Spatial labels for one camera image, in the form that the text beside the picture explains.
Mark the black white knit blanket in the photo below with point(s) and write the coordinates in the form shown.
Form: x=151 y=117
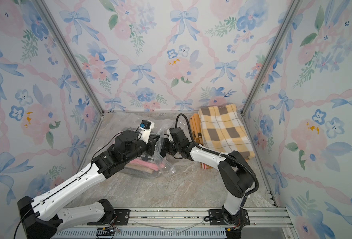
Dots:
x=154 y=146

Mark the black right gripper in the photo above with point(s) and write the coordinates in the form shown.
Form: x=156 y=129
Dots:
x=164 y=146

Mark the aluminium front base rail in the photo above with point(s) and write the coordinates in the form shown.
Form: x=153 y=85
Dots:
x=188 y=223

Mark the aluminium corner post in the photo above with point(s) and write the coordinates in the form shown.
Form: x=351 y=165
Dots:
x=42 y=8
x=287 y=21

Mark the pink fleece blanket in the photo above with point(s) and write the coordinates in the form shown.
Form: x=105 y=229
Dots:
x=150 y=165

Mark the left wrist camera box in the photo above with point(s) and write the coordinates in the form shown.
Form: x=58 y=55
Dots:
x=145 y=129

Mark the left rear aluminium corner post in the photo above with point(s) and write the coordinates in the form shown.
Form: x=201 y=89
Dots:
x=42 y=8

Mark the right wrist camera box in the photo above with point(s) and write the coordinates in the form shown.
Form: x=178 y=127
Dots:
x=168 y=137

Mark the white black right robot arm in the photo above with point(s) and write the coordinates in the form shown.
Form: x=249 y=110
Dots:
x=238 y=177

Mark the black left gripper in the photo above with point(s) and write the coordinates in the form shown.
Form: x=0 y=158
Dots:
x=152 y=141

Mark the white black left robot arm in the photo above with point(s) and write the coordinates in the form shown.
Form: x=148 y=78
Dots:
x=43 y=216

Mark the orange cartoon print blanket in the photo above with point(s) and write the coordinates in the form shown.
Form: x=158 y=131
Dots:
x=198 y=131

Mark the right rear aluminium corner post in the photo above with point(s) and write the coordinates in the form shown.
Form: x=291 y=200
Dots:
x=287 y=21

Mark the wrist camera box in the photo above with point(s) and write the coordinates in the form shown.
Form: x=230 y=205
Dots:
x=168 y=137
x=145 y=129

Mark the clear plastic vacuum bag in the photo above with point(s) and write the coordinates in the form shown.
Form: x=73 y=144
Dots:
x=104 y=162

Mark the yellow grey checked blanket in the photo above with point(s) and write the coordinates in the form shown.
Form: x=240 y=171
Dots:
x=223 y=131

